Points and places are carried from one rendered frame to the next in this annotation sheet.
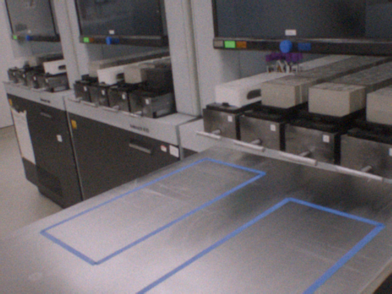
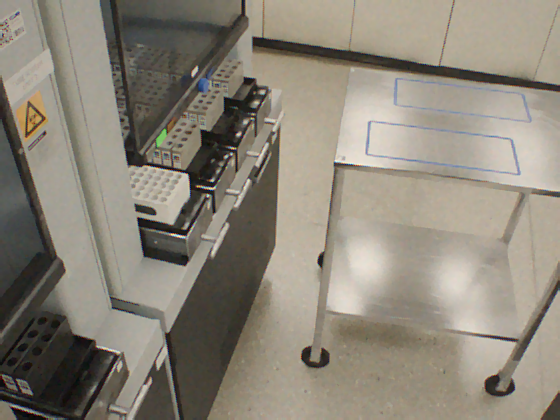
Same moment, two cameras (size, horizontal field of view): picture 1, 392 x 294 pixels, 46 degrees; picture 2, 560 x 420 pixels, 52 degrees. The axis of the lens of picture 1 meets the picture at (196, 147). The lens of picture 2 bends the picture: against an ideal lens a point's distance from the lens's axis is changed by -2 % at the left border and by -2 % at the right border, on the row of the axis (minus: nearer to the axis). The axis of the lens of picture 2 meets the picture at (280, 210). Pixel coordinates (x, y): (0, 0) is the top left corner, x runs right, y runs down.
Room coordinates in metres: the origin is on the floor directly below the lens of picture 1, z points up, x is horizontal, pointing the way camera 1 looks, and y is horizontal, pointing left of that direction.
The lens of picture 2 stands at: (1.64, 0.69, 1.59)
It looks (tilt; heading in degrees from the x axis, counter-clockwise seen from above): 42 degrees down; 231
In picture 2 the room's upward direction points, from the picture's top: 3 degrees clockwise
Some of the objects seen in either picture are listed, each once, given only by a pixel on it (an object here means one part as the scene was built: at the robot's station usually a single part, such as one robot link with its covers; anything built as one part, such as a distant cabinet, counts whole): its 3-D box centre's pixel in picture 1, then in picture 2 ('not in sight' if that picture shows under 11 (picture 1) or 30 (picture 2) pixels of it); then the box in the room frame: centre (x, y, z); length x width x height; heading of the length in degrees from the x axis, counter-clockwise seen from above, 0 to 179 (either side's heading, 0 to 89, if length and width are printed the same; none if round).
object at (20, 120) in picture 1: (21, 135); not in sight; (2.61, 1.01, 0.43); 0.27 x 0.02 x 0.36; 38
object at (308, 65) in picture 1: (327, 69); not in sight; (1.54, -0.47, 0.83); 0.30 x 0.10 x 0.06; 128
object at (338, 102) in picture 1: (330, 101); (211, 111); (1.04, -0.32, 0.85); 0.12 x 0.02 x 0.06; 37
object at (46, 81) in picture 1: (102, 70); not in sight; (2.43, 0.45, 0.78); 0.73 x 0.14 x 0.09; 128
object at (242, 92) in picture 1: (263, 87); (112, 187); (1.34, -0.22, 0.83); 0.30 x 0.10 x 0.06; 127
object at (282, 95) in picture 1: (279, 95); (187, 147); (1.16, -0.23, 0.85); 0.12 x 0.02 x 0.06; 38
